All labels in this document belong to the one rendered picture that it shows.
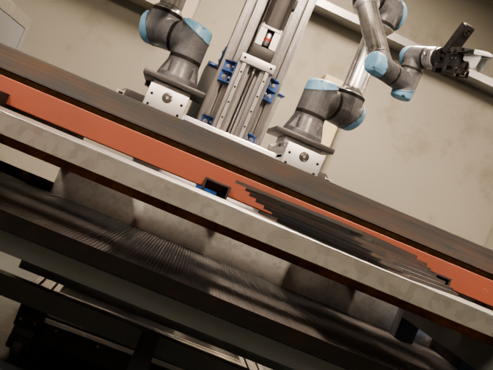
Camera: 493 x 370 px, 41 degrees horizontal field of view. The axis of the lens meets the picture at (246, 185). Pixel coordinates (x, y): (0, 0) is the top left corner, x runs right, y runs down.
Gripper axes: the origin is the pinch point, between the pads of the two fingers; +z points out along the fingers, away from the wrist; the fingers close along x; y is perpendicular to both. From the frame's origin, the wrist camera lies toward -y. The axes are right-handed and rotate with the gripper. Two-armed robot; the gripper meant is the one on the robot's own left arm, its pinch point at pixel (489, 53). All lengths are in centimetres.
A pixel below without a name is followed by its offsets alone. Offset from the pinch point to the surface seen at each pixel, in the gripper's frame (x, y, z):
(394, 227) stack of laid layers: 68, 54, 48
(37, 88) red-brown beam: 130, 48, 9
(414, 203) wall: -260, 57, -251
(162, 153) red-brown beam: 108, 53, 25
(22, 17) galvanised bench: 114, 27, -98
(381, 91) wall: -213, -25, -280
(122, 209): 82, 77, -48
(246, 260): 46, 82, -28
